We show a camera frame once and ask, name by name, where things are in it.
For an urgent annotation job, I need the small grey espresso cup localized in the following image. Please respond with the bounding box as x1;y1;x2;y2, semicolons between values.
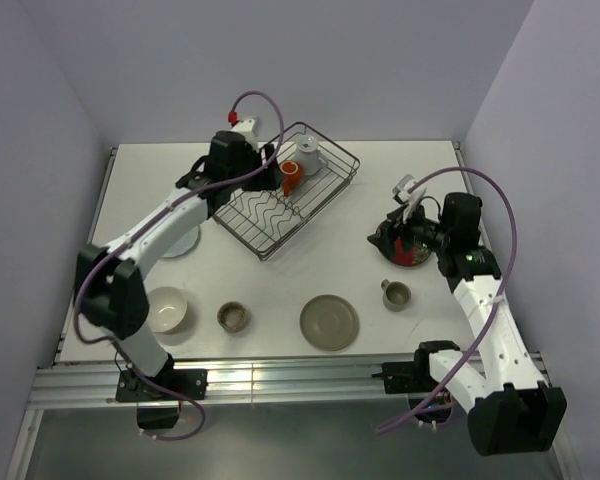
381;279;412;312

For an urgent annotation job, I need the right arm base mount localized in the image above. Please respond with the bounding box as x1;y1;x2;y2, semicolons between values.
372;359;474;421

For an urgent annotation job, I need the small brown speckled cup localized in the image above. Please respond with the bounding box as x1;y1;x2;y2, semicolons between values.
217;301;250;334

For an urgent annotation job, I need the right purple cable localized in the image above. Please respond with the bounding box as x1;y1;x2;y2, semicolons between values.
376;167;519;435

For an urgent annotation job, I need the light blue saucer plate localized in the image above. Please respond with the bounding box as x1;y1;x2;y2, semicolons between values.
162;227;200;259

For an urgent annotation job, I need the dark wire dish rack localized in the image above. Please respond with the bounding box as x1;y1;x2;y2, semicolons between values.
214;121;360;261

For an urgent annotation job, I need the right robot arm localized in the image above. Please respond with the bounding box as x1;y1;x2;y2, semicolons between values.
367;190;567;456

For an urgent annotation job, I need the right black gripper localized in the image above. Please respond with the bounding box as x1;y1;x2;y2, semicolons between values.
367;198;451;260

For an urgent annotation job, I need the purple cable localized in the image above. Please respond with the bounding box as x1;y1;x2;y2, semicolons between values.
376;167;519;435
73;90;286;442

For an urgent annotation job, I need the orange black patterned cup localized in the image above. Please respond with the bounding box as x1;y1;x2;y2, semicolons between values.
279;160;304;197

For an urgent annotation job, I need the light blue ceramic mug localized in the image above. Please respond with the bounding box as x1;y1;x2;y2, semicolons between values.
293;134;326;176

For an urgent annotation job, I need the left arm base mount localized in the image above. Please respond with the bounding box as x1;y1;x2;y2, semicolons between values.
115;369;208;441

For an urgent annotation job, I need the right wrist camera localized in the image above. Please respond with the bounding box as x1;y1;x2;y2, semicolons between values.
392;174;426;224

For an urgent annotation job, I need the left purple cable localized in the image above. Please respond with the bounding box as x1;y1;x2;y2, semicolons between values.
73;90;286;442

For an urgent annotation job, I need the red floral plate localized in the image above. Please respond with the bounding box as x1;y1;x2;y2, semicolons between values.
380;236;431;268

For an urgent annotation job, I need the white ceramic bowl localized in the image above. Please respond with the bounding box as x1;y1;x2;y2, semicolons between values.
147;286;188;333

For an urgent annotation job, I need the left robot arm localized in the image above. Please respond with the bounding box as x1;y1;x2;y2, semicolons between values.
73;131;281;399

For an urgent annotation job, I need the grey stoneware saucer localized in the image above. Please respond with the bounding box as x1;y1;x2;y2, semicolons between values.
299;294;359;352

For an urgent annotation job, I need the aluminium extrusion rail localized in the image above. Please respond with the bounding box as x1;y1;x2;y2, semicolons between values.
26;354;413;410

